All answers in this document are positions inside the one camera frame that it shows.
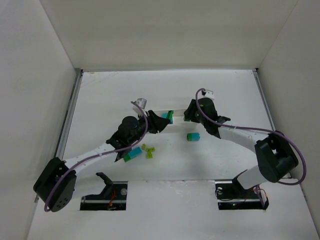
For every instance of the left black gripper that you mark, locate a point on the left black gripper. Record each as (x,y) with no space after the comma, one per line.
(152,121)

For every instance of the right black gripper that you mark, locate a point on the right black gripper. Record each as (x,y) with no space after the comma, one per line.
(194,113)

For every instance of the green long lego brick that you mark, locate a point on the green long lego brick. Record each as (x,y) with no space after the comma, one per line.
(170,116)

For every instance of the green square lego brick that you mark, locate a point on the green square lego brick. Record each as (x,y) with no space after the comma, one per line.
(190,137)

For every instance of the blue square lego brick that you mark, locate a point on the blue square lego brick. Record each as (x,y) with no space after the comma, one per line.
(195,136)

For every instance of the teal oval lego piece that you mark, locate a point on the teal oval lego piece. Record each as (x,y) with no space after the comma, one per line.
(165,115)

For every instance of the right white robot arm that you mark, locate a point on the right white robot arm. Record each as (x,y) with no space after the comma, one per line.
(275,157)

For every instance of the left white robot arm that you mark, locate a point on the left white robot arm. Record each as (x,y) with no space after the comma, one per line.
(56,184)

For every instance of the white compartment tray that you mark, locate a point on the white compartment tray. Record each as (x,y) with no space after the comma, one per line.
(179,125)

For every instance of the lime lego cluster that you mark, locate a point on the lime lego cluster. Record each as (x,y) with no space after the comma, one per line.
(149,152)

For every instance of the blue long lego brick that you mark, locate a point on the blue long lego brick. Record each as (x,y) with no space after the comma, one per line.
(135,152)

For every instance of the green lego under blue brick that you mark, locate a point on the green lego under blue brick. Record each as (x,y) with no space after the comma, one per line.
(127,158)

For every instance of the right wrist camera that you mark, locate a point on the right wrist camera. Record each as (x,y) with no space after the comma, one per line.
(205,93)

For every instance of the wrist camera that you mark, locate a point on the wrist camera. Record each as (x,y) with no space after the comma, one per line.
(139,106)
(205,93)

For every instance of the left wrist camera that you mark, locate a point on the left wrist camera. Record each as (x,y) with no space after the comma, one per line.
(139,106)

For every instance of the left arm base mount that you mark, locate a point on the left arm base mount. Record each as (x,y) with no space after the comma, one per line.
(113,196)

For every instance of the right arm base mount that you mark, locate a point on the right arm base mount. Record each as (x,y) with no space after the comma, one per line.
(231,196)

